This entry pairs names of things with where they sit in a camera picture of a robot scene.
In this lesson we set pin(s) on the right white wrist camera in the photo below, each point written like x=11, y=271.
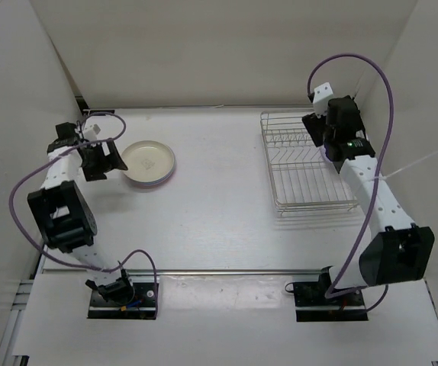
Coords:
x=320, y=97

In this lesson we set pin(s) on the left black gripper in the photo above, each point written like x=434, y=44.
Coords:
x=114, y=158

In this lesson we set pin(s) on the pink plastic plate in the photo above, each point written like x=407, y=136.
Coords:
x=148, y=187

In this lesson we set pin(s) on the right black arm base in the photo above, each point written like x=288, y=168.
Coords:
x=311, y=306

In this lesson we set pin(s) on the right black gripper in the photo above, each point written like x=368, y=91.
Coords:
x=313, y=124

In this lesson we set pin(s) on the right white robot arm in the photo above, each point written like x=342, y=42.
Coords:
x=390, y=248

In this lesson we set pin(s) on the blue plastic plate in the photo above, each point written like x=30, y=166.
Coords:
x=151, y=183

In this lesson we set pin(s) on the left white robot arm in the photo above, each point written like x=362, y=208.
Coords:
x=62, y=215

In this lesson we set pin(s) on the white zip tie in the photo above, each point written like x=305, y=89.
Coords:
x=406, y=167

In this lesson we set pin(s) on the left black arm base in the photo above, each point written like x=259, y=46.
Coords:
x=124, y=299

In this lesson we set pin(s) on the metal wire dish rack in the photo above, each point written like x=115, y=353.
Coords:
x=301, y=178

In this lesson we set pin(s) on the white plastic plate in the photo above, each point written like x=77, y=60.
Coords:
x=148, y=160

